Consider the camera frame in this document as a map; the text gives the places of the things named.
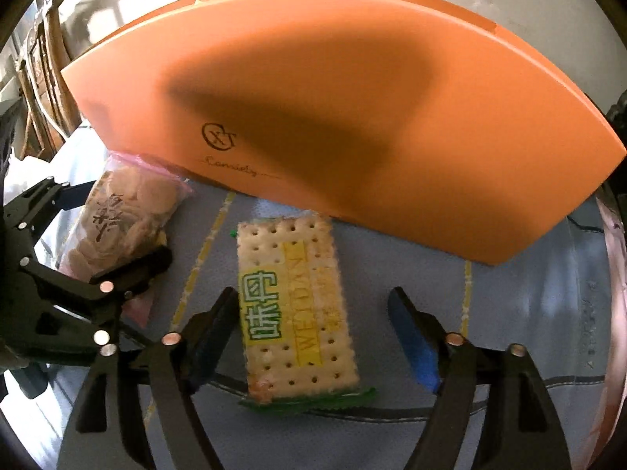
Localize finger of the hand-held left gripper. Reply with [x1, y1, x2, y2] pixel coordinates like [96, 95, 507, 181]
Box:
[20, 246, 173, 368]
[2, 176, 96, 255]

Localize blue striped tablecloth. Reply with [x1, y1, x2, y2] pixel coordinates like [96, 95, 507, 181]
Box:
[0, 122, 618, 470]

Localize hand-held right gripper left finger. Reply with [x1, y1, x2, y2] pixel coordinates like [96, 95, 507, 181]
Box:
[63, 286, 241, 470]

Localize orange cardboard box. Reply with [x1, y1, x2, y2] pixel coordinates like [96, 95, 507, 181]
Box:
[61, 0, 627, 268]

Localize green-edged cracker packet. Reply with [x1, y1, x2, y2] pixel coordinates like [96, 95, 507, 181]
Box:
[236, 213, 378, 409]

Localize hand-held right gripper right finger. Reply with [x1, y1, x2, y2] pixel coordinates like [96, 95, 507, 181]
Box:
[387, 286, 571, 470]

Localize pink bag of round crackers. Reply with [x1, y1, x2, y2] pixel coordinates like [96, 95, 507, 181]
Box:
[59, 154, 192, 326]

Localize carved wooden chair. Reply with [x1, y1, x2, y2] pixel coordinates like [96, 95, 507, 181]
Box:
[14, 0, 84, 160]

